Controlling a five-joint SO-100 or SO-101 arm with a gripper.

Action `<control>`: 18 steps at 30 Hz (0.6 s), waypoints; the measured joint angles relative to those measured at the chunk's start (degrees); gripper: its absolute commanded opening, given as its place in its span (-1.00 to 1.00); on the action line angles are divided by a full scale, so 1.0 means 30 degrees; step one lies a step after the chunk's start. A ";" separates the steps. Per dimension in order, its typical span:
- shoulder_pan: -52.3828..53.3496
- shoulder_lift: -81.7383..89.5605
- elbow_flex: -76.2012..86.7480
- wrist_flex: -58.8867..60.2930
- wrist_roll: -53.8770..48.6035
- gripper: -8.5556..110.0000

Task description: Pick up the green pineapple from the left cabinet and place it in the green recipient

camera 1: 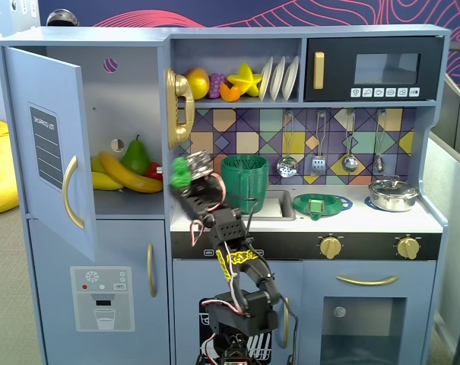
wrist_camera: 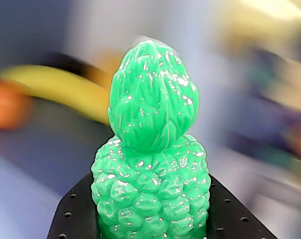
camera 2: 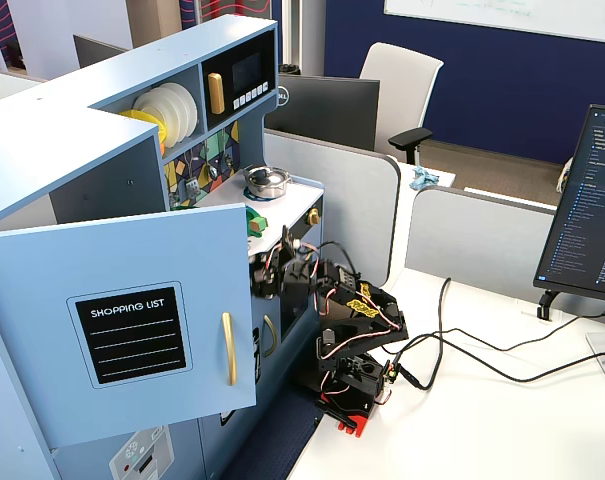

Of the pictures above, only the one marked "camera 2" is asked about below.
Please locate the white toy plate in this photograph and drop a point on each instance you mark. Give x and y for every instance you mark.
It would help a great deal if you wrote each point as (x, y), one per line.
(149, 107)
(181, 112)
(192, 112)

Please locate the grey rounded desk divider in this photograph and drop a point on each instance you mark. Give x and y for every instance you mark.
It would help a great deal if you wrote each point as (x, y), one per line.
(352, 210)

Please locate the silver toy grater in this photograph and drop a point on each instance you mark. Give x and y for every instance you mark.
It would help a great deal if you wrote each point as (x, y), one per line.
(192, 186)

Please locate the blue toy kitchen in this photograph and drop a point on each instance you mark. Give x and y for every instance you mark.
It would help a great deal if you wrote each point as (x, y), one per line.
(32, 140)

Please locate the grey dark-trimmed desk divider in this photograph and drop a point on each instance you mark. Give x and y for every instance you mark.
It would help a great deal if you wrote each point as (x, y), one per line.
(472, 240)

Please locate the silver toy pot with lid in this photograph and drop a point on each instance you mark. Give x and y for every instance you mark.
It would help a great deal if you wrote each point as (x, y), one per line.
(267, 185)

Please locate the hanging toy utensil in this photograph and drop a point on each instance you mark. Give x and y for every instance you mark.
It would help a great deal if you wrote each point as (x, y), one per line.
(227, 159)
(210, 170)

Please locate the monitor showing code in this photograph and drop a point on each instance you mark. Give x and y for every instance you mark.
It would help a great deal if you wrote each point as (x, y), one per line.
(587, 225)

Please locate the dark monitor back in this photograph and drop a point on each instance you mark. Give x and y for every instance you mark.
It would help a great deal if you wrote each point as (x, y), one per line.
(94, 52)

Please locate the black Dell monitor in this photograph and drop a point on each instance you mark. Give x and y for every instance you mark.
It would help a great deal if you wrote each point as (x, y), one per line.
(327, 110)

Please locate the red robot base clamp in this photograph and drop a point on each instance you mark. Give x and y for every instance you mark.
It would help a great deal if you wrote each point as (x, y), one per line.
(354, 425)

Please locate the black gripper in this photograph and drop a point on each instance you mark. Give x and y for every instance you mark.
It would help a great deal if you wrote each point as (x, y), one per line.
(268, 280)

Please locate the whiteboard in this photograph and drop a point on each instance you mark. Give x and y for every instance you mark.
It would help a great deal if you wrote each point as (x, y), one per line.
(507, 15)

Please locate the yellow toy plate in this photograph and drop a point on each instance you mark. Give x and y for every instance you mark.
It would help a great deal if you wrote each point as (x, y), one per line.
(142, 115)

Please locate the small wrist camera board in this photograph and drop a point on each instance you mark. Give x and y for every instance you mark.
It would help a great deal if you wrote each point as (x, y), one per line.
(285, 240)

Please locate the green recipient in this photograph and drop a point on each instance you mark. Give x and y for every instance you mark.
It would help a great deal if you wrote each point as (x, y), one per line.
(258, 225)

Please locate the white office chair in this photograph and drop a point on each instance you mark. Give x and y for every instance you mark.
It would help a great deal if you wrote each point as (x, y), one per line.
(397, 75)

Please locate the crumpled blue cloth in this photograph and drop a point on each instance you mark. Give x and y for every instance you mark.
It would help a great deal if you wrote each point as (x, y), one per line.
(423, 179)

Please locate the white beige bundle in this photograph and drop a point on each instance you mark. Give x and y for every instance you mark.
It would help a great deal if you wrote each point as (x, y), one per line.
(566, 175)

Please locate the gold stove knob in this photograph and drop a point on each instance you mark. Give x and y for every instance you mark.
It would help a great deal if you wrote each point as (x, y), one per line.
(313, 217)

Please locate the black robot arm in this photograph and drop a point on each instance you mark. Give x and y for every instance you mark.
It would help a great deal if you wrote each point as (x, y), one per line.
(367, 320)

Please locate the blue shopping list cabinet door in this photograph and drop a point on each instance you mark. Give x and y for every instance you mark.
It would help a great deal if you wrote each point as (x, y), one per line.
(42, 260)

